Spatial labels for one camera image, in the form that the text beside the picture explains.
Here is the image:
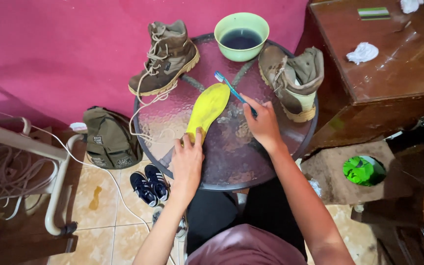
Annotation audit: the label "person's left hand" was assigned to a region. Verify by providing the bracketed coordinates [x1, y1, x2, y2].
[171, 127, 205, 196]

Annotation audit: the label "person's right hand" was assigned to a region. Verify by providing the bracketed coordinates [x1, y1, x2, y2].
[239, 93, 283, 153]

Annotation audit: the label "blue toothbrush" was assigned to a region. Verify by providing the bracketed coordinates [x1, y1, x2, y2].
[214, 71, 258, 117]

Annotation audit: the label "yellow shoe insole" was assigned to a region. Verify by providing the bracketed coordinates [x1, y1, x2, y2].
[185, 83, 231, 145]

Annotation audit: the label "navy striped sneaker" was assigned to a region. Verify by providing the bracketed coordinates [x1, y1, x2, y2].
[144, 164, 171, 202]
[130, 172, 159, 208]

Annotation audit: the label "round glass table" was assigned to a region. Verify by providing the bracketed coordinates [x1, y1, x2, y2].
[133, 33, 319, 192]

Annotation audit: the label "brown unlaced hiking boot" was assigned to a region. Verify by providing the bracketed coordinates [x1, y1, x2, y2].
[258, 45, 325, 123]

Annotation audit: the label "grey white sneaker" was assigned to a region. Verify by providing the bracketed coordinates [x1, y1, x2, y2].
[152, 205, 189, 242]

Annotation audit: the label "olive green backpack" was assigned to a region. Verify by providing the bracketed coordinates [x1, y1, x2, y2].
[82, 106, 144, 170]

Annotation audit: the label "person's black trousers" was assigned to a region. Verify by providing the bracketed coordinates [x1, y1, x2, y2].
[186, 178, 307, 262]

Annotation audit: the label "green bowl of water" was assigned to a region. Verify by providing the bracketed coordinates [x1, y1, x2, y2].
[214, 12, 270, 62]

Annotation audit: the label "brown cardboard box with hole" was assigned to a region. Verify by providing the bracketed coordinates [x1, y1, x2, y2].
[300, 141, 397, 206]

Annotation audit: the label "person's pink shirt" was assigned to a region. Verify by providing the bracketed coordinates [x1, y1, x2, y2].
[185, 224, 308, 265]

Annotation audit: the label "brown laced hiking boot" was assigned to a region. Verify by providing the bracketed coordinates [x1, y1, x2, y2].
[128, 20, 200, 97]

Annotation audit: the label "green plastic bag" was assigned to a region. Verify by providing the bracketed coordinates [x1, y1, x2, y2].
[343, 156, 376, 186]

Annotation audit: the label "crumpled white tissue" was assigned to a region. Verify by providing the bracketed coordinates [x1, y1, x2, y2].
[346, 41, 380, 65]

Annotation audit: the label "brown wooden cabinet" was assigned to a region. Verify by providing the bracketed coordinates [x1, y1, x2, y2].
[295, 0, 424, 157]

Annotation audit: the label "green striped card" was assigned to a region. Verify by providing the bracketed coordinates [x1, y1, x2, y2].
[357, 7, 391, 21]

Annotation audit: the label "white crumpled cloth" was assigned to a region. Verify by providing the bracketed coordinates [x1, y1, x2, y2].
[400, 0, 424, 14]

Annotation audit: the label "white cable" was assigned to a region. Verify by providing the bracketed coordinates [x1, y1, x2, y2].
[0, 110, 177, 265]

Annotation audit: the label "cream metal frame chair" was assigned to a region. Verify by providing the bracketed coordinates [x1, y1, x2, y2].
[0, 117, 84, 237]

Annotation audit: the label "coiled beige rope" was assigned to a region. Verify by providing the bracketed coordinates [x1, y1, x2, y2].
[0, 144, 59, 201]

